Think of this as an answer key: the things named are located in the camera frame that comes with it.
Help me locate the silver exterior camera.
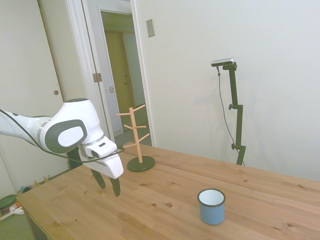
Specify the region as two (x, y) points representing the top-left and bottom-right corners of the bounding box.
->
(211, 57), (236, 68)

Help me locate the white door with knob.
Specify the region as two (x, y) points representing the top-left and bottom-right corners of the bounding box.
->
(37, 0), (76, 177)

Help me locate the white door frame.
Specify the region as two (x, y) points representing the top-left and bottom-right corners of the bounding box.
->
(65, 0), (156, 148)

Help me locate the grey wall switch plate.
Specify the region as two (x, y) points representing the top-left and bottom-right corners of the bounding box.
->
(145, 18), (156, 39)

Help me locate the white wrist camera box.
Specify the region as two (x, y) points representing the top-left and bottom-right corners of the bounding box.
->
(84, 136), (119, 160)

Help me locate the blue enamel mug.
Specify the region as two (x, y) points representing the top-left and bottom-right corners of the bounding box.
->
(196, 188), (227, 226)

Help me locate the green round floor object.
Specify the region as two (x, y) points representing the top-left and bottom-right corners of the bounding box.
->
(0, 194), (19, 214)

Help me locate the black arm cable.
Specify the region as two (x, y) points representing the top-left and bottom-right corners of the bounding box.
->
(0, 109), (126, 164)

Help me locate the black camera stand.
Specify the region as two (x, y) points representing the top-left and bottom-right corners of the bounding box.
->
(220, 62), (247, 166)

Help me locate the white floor object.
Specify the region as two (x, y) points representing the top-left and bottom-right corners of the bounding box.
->
(9, 204), (25, 216)

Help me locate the wooden mug tree black base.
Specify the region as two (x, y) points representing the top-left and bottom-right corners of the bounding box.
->
(115, 104), (156, 173)

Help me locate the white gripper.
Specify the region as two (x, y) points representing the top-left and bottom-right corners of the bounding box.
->
(81, 153), (125, 198)

